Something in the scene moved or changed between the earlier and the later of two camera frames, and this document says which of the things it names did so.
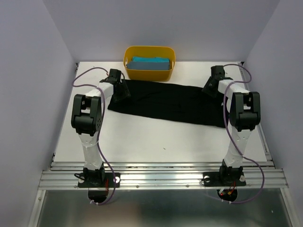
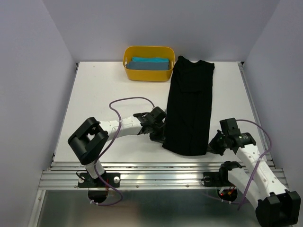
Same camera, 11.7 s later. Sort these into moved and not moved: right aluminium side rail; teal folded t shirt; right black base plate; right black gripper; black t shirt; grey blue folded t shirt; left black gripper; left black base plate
Moved: black t shirt; right black gripper; left black gripper
Not moved: right aluminium side rail; left black base plate; teal folded t shirt; right black base plate; grey blue folded t shirt
